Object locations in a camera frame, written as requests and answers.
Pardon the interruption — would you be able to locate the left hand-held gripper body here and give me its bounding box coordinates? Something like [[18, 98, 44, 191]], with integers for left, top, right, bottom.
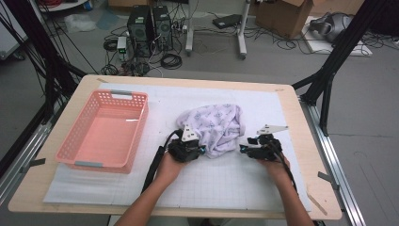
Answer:
[[168, 123, 201, 164]]

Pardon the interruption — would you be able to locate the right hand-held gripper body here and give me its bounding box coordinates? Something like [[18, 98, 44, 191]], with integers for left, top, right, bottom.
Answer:
[[247, 124, 289, 163]]

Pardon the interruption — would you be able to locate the lilac printed towel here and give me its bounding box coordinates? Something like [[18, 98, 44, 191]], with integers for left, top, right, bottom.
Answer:
[[175, 104, 247, 159]]

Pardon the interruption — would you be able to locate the pink plastic basket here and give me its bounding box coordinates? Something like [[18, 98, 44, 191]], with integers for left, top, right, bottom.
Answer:
[[55, 89, 150, 174]]

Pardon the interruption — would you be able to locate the person's right hand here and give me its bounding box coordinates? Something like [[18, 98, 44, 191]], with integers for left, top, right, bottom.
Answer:
[[257, 154, 291, 186]]

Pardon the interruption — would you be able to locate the white grid mat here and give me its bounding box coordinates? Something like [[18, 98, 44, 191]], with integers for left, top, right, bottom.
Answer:
[[42, 82, 310, 212]]

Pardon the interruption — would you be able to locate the tan tape strip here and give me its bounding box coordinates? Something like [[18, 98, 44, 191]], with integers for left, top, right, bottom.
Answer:
[[306, 191, 328, 217]]

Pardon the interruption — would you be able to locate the white floor board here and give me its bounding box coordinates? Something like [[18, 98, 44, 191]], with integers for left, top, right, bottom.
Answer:
[[301, 15, 374, 57]]

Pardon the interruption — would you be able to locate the white power box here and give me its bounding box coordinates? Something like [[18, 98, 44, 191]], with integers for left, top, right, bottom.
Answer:
[[116, 36, 129, 61]]

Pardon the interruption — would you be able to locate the flat black device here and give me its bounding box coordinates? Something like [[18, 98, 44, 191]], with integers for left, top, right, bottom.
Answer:
[[212, 13, 243, 30]]

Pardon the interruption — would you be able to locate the black computer tower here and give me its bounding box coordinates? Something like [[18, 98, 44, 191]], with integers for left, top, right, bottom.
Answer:
[[152, 5, 174, 52], [126, 5, 154, 58]]

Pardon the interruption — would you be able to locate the large cardboard box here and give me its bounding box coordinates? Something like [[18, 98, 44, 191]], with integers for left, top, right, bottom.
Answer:
[[254, 0, 314, 40]]

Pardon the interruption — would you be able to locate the grey round device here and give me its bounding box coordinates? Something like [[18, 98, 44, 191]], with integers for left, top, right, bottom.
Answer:
[[309, 11, 354, 43]]

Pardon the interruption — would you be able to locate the clear plastic bag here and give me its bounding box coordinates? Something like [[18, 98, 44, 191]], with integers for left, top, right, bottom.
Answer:
[[64, 12, 98, 34]]

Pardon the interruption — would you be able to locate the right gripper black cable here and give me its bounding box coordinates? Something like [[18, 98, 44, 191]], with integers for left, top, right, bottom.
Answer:
[[269, 140, 298, 192]]

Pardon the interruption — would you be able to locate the grey bracket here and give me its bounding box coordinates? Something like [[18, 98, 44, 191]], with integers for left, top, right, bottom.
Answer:
[[317, 170, 341, 191], [20, 158, 46, 173]]

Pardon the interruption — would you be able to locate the coiled black cable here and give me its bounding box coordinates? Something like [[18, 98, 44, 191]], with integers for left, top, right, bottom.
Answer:
[[160, 53, 184, 71]]

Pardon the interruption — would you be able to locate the aluminium rail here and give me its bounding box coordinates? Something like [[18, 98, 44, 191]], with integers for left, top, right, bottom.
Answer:
[[0, 121, 53, 206], [299, 97, 367, 226]]

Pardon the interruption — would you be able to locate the black metal frame stand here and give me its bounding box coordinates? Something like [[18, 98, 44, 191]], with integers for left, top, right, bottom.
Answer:
[[291, 0, 390, 137], [0, 0, 88, 123]]

